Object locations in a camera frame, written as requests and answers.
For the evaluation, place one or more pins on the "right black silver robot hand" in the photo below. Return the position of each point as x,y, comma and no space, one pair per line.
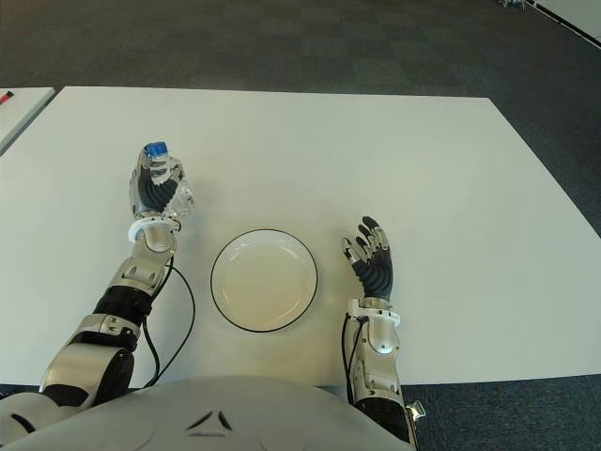
378,275

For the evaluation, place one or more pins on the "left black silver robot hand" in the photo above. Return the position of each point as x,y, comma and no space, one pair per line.
150,195

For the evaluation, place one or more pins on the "clear water bottle blue cap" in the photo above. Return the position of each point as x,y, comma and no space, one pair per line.
157,149

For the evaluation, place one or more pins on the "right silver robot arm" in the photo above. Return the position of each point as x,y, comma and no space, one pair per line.
382,336

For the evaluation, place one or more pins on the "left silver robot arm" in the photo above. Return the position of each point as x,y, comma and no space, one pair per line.
157,239

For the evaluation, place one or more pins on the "white plate black rim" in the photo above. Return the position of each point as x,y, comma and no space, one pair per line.
263,282

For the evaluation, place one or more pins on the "silver metal clip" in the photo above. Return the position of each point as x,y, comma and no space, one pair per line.
417,411

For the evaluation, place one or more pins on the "white side table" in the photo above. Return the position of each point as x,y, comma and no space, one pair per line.
23,113

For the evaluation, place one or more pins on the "red marker pen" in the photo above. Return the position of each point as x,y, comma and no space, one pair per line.
6,97

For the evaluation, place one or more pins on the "grey robot torso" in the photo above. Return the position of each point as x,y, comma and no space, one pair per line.
211,413

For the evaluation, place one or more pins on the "metal chair base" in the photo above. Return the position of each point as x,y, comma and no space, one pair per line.
511,3

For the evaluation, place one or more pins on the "white wall panel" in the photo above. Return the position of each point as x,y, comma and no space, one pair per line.
577,19

